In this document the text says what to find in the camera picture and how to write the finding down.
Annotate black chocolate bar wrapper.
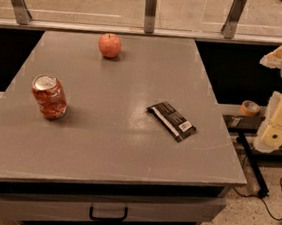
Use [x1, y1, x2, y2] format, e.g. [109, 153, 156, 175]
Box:
[146, 101, 197, 143]

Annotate orange tape roll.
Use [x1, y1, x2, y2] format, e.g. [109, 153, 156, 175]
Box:
[240, 100, 260, 117]

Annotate red apple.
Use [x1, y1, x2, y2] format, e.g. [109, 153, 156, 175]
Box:
[98, 33, 122, 59]

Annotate red crushed soda can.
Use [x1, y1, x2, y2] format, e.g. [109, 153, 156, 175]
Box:
[31, 75, 67, 120]

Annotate grey upper drawer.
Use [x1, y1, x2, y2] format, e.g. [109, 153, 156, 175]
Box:
[0, 194, 226, 223]

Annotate black table leg frame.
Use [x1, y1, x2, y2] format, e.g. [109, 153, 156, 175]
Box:
[230, 129, 277, 200]

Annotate right metal railing bracket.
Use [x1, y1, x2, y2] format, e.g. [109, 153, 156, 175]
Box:
[221, 0, 247, 39]

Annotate metal railing bracket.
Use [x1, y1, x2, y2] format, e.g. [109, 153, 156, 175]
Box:
[221, 0, 247, 39]
[11, 0, 32, 25]
[144, 0, 157, 34]

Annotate black floor cable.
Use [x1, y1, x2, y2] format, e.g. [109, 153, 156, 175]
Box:
[230, 154, 282, 222]

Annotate middle metal railing bracket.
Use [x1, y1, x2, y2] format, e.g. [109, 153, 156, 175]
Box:
[144, 0, 157, 34]

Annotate black upper drawer handle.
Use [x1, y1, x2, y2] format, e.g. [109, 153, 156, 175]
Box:
[88, 206, 129, 222]

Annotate left metal railing bracket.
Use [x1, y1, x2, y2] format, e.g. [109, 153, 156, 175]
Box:
[11, 0, 32, 25]

